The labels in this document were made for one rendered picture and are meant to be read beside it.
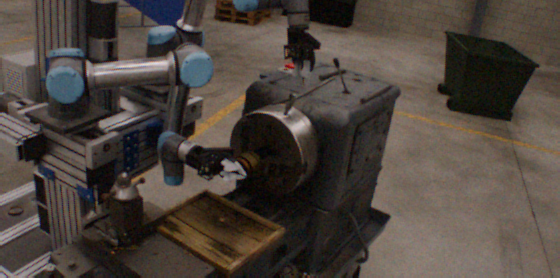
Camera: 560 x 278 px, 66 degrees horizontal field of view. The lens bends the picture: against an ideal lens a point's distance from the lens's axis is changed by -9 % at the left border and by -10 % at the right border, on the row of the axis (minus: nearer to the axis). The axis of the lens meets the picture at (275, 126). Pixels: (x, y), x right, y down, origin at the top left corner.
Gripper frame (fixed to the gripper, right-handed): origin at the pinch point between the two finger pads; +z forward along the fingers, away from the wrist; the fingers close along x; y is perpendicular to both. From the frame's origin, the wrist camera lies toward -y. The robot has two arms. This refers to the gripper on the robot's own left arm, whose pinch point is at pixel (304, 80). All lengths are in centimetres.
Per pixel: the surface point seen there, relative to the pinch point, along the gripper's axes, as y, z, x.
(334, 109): -1.3, 9.8, 11.0
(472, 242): -164, 144, 37
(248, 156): 29.2, 19.9, -4.8
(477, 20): -968, 42, -122
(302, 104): 0.8, 8.6, -1.0
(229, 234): 41, 44, -6
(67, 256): 87, 36, -29
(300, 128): 13.2, 13.5, 5.6
